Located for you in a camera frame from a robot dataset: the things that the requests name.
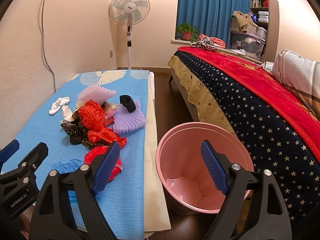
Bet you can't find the zebra striped cloth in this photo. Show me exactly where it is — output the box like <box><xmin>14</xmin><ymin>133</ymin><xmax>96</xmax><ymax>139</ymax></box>
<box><xmin>190</xmin><ymin>37</ymin><xmax>217</xmax><ymax>51</ymax></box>

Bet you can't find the beige jacket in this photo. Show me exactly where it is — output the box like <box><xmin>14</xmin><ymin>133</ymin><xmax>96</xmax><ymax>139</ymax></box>
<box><xmin>231</xmin><ymin>11</ymin><xmax>258</xmax><ymax>35</ymax></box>

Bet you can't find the red bed blanket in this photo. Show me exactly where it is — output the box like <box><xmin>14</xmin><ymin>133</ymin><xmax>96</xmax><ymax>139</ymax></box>
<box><xmin>178</xmin><ymin>46</ymin><xmax>319</xmax><ymax>160</ymax></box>

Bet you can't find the black elastic strap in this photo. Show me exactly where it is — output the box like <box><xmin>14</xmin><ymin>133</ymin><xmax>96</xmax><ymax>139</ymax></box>
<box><xmin>119</xmin><ymin>94</ymin><xmax>137</xmax><ymax>113</ymax></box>

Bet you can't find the grey wall cable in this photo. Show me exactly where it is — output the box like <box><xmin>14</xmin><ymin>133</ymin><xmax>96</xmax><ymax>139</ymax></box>
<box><xmin>37</xmin><ymin>0</ymin><xmax>57</xmax><ymax>93</ymax></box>

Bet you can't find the clear plastic bag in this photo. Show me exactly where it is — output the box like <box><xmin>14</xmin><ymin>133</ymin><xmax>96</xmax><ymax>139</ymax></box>
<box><xmin>103</xmin><ymin>101</ymin><xmax>123</xmax><ymax>124</ymax></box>

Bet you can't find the blue window curtain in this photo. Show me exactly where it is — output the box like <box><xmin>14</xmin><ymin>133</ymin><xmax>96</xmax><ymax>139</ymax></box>
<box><xmin>176</xmin><ymin>0</ymin><xmax>249</xmax><ymax>48</ymax></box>

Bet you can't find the pink bubble wrap sheet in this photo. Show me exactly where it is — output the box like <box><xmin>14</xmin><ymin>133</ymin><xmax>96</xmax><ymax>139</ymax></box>
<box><xmin>76</xmin><ymin>85</ymin><xmax>116</xmax><ymax>106</ymax></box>

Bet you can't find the cream paper bag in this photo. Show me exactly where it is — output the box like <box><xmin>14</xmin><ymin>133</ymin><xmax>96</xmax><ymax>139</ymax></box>
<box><xmin>60</xmin><ymin>100</ymin><xmax>85</xmax><ymax>123</ymax></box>

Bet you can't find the small red plastic bag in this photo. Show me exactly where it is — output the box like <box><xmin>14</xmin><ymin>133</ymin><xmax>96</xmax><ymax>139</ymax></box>
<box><xmin>84</xmin><ymin>146</ymin><xmax>123</xmax><ymax>181</ymax></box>

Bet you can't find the pink plastic trash bin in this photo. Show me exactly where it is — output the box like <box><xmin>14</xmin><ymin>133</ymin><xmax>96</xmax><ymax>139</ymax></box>
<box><xmin>156</xmin><ymin>122</ymin><xmax>254</xmax><ymax>215</ymax></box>

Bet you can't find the striped plaid pillow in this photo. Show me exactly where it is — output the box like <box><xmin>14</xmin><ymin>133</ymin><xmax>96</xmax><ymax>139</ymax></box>
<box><xmin>272</xmin><ymin>49</ymin><xmax>319</xmax><ymax>118</ymax></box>

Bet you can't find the potted green plant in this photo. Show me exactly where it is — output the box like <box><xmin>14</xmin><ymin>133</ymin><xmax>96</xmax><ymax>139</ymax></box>
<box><xmin>176</xmin><ymin>23</ymin><xmax>199</xmax><ymax>42</ymax></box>

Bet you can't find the white sock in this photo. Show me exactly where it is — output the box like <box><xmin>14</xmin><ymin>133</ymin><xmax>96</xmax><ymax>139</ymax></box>
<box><xmin>48</xmin><ymin>96</ymin><xmax>70</xmax><ymax>115</ymax></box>

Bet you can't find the bed with starry blanket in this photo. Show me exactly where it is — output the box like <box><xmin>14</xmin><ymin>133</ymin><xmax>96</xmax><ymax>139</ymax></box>
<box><xmin>168</xmin><ymin>50</ymin><xmax>319</xmax><ymax>231</ymax></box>

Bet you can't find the wooden bookshelf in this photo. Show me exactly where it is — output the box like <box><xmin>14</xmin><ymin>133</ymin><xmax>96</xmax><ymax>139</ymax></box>
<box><xmin>250</xmin><ymin>0</ymin><xmax>279</xmax><ymax>62</ymax></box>

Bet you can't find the clear plastic storage box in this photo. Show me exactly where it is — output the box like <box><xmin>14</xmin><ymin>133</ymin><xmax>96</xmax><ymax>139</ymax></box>
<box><xmin>231</xmin><ymin>31</ymin><xmax>266</xmax><ymax>60</ymax></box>

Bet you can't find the pink cloth on sill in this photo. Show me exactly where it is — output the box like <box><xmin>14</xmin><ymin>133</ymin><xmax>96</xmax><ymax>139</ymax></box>
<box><xmin>199</xmin><ymin>34</ymin><xmax>226</xmax><ymax>48</ymax></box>

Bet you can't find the white standing fan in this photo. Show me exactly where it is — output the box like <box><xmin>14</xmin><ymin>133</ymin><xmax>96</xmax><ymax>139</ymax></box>
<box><xmin>109</xmin><ymin>0</ymin><xmax>150</xmax><ymax>69</ymax></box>

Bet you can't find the black gold-dotted cloth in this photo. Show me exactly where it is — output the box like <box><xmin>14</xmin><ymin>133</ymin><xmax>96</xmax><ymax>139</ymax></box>
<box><xmin>60</xmin><ymin>119</ymin><xmax>109</xmax><ymax>150</ymax></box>

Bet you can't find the purple bubble wrap sheet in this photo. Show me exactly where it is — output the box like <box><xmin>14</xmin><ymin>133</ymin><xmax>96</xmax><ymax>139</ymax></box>
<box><xmin>112</xmin><ymin>99</ymin><xmax>148</xmax><ymax>134</ymax></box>

